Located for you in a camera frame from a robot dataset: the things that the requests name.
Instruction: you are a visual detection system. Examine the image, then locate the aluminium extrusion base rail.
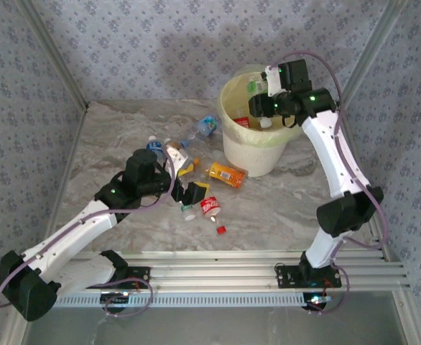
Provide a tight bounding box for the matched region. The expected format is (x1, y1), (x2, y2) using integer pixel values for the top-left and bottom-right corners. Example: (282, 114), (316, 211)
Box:
(65, 249), (411, 293)

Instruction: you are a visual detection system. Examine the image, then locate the blue label white cap bottle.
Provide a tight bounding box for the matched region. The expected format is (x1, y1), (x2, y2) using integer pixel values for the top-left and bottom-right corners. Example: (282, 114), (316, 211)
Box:
(144, 134), (165, 162)

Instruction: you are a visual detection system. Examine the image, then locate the white ribbed plastic bin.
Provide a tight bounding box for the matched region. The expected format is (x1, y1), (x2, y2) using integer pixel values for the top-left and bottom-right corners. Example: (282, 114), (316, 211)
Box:
(220, 64), (297, 178)

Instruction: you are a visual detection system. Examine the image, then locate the small green label bottle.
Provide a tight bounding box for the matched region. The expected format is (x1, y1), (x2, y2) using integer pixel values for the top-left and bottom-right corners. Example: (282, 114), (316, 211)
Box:
(180, 203), (198, 221)

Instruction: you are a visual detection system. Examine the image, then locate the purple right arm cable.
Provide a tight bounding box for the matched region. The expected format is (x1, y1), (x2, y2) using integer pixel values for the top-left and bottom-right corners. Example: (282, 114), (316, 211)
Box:
(267, 52), (389, 251)

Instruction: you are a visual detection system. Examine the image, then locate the yellow orange juice bottle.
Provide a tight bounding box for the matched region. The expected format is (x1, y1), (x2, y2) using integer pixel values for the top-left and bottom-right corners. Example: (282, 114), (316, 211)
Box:
(205, 160), (249, 190)

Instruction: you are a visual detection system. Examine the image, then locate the purple controller cable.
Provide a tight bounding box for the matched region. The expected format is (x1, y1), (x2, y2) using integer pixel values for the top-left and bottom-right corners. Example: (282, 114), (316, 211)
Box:
(101, 276), (154, 318)
(307, 265), (351, 316)

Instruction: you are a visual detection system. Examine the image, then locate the aluminium table side rail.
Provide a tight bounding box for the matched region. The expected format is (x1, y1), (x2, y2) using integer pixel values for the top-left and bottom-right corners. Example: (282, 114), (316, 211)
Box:
(334, 100), (421, 345)
(0, 102), (91, 345)

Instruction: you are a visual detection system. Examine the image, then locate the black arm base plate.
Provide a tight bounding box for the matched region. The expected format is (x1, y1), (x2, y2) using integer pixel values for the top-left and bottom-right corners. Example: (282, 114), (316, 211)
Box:
(85, 264), (152, 290)
(274, 262), (343, 290)

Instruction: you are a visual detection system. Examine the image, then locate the small black controller board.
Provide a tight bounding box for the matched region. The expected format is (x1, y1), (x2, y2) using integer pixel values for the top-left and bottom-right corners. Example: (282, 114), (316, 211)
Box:
(301, 293), (333, 313)
(100, 291), (132, 313)

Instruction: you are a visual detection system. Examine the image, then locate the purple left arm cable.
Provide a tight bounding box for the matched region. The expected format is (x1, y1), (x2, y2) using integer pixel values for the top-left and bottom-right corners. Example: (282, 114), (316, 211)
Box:
(0, 149), (178, 309)

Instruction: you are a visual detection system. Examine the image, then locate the colourful blue label clear bottle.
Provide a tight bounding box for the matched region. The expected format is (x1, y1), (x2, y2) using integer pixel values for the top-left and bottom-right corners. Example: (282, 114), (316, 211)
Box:
(179, 114), (221, 149)

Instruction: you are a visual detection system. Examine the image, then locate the beige red label bottle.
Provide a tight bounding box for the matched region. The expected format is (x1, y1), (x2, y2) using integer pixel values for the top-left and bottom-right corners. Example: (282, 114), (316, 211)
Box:
(162, 137), (182, 154)

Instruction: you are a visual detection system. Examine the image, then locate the grey slotted cable duct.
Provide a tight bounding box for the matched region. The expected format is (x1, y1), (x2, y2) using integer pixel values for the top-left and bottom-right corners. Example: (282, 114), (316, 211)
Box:
(50, 289), (328, 309)

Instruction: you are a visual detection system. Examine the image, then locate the red label red cap bottle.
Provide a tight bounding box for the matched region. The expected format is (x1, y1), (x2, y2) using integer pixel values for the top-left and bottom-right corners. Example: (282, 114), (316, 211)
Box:
(199, 195), (228, 236)

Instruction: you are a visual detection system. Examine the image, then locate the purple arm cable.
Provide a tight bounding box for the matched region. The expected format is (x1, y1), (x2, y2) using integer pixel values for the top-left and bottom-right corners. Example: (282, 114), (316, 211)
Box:
(0, 149), (178, 309)
(267, 52), (389, 251)

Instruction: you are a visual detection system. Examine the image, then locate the aluminium frame post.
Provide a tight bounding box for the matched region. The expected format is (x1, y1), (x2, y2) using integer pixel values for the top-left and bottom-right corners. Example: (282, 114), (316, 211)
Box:
(16, 0), (91, 111)
(338, 0), (410, 107)

